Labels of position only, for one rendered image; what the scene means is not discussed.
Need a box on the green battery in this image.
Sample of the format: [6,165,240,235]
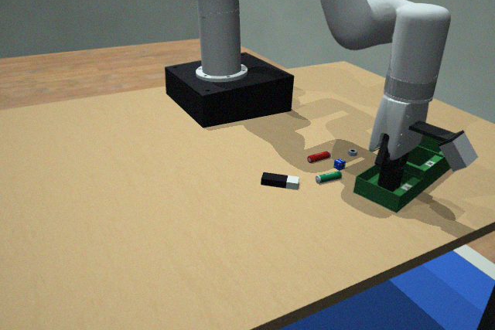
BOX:
[316,171,342,183]

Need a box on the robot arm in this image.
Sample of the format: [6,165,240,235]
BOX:
[196,0,478,172]

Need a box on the red battery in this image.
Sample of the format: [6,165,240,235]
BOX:
[307,151,331,163]

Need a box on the blue die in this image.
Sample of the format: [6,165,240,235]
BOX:
[333,158,346,170]

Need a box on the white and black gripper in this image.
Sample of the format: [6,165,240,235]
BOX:
[369,90,433,192]

